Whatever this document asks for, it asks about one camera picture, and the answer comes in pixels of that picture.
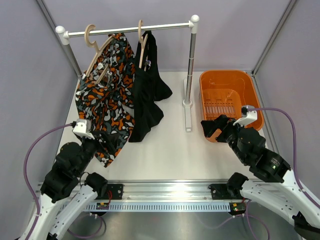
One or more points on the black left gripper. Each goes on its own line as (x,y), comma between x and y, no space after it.
(110,140)

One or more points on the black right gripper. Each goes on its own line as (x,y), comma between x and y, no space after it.
(210,126)

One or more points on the black shorts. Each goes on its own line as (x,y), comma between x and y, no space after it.
(148,88)

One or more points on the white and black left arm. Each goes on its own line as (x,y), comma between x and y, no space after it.
(53,214)

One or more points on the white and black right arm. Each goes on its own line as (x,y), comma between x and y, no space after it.
(249,147)

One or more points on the orange camouflage shorts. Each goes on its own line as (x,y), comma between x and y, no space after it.
(104,96)

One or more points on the wooden hanger with camo shorts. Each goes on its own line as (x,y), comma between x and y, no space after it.
(98,50)

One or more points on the orange plastic basket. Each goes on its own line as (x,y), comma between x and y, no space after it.
(224,92)

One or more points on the silver clothes rack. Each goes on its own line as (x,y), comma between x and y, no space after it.
(65,36)

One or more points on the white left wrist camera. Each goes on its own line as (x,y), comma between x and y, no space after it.
(82,129)

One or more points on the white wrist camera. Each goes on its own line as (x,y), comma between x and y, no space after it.
(248,116)
(82,129)

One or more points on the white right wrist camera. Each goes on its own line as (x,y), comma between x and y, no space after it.
(248,116)

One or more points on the aluminium mounting rail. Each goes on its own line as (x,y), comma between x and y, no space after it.
(165,190)

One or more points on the white slotted cable duct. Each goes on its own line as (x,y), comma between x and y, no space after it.
(159,207)

